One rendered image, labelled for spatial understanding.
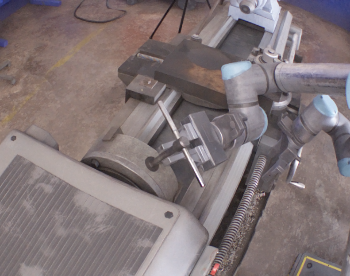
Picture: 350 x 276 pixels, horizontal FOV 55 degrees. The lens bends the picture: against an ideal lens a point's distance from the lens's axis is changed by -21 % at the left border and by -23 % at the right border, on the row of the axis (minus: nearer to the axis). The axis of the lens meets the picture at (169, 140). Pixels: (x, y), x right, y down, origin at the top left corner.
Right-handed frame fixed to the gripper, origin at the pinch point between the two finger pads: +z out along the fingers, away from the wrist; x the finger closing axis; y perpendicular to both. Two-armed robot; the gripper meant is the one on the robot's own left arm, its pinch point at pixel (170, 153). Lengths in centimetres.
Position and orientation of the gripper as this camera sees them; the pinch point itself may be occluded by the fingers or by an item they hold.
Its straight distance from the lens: 93.5
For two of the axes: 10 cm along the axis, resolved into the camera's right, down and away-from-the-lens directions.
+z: -7.3, 2.4, -6.4
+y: -5.2, 3.9, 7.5
